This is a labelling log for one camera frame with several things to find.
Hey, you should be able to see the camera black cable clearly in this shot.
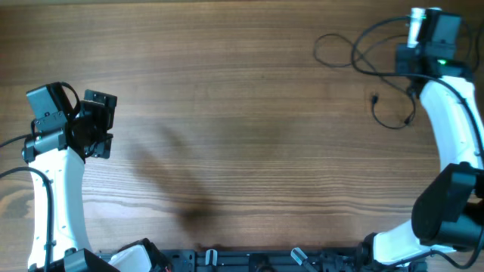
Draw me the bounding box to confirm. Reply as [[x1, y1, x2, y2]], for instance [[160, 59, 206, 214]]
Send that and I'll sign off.
[[350, 15, 484, 271], [0, 134, 56, 272]]

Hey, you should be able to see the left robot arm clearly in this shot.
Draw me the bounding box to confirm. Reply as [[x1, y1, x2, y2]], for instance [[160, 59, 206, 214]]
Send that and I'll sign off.
[[22, 82, 117, 269]]

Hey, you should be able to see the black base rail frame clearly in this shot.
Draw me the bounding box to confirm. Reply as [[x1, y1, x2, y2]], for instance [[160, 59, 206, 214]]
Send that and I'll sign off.
[[154, 248, 358, 272]]

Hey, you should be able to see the right camera black cable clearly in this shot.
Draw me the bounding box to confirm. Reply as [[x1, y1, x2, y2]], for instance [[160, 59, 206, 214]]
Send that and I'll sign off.
[[350, 15, 484, 271]]

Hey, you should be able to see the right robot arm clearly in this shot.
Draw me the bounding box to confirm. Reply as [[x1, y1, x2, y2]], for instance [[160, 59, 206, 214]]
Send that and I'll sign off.
[[360, 8, 483, 270]]

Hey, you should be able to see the black USB cable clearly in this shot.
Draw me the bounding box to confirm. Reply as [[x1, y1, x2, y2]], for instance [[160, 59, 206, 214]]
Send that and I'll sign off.
[[312, 32, 419, 131]]

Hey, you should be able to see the left camera black cable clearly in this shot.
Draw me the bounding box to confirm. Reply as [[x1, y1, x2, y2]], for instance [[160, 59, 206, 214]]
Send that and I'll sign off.
[[0, 134, 56, 272]]

